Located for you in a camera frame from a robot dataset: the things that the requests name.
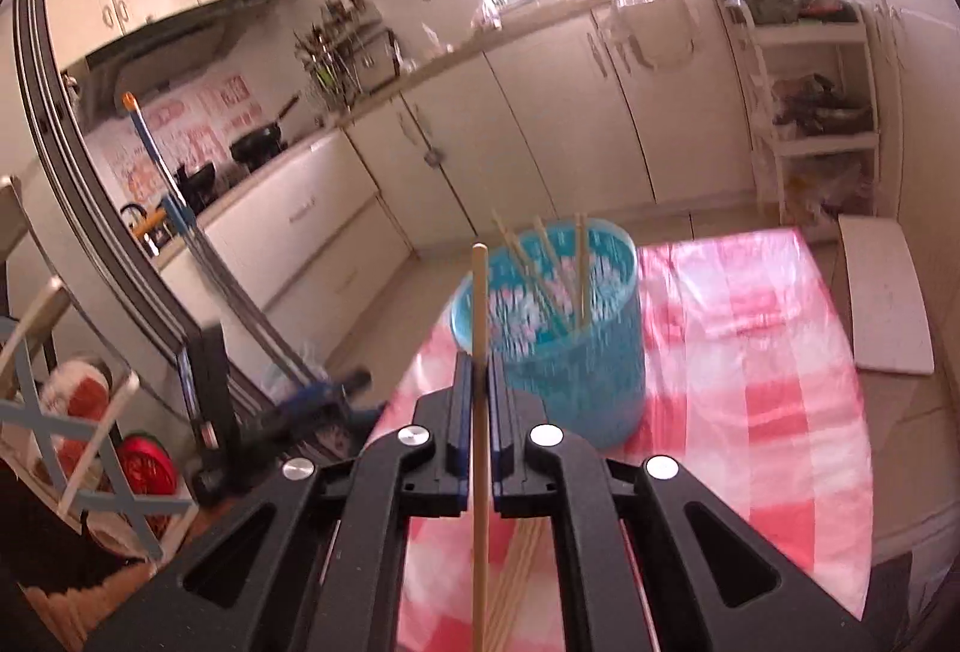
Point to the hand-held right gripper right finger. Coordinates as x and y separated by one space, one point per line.
600 532

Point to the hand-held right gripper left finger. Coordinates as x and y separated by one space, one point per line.
360 532

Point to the bundle of bamboo chopsticks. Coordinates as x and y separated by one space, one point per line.
517 584

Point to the teal plastic basket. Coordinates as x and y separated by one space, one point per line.
570 382

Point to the single bamboo chopstick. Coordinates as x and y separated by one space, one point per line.
546 243
480 299

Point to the red white checkered tablecloth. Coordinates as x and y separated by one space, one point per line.
750 397

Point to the red patterned slipper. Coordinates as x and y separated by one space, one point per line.
142 464

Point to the orange white plush slipper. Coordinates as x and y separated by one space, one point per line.
75 389

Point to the cream and blue shoe rack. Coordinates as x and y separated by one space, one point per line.
45 412

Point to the white board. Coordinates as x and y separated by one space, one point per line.
885 299

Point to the black pot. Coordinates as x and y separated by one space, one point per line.
196 187

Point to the black wok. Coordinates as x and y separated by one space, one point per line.
255 146

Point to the cream base cabinets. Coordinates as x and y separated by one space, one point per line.
540 120

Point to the steel tray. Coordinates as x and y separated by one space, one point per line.
375 60

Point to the black lidded pan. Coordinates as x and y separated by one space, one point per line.
825 112

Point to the clear plastic bag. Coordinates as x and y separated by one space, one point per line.
435 45
487 16

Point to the white hanging bag holder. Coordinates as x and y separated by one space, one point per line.
660 41

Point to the range hood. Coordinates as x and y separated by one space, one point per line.
165 48

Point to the kitchen countertop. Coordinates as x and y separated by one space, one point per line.
555 11

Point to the white trolley rack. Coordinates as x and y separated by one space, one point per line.
810 33

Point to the printed wall sheet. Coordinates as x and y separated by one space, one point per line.
202 120

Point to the grey sliding door frame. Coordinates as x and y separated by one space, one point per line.
75 172

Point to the wall utensil rack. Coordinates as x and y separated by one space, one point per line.
337 60

